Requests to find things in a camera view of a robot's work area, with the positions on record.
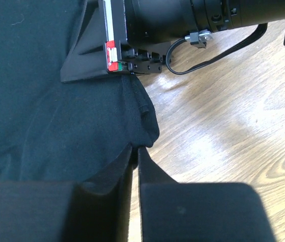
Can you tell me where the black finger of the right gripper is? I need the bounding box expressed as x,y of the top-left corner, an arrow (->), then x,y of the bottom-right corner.
60,1 -> 108,83

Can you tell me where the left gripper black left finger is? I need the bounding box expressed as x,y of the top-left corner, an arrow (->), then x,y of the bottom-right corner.
0,146 -> 133,241

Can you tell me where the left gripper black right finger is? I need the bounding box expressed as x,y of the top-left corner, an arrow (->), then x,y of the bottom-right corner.
138,148 -> 275,241

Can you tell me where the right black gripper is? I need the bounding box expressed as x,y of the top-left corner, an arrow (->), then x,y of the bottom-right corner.
102,1 -> 285,75

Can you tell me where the black t shirt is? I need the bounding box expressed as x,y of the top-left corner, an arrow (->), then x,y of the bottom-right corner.
0,1 -> 159,181

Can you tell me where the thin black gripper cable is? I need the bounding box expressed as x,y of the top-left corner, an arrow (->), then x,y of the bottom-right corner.
165,23 -> 268,75

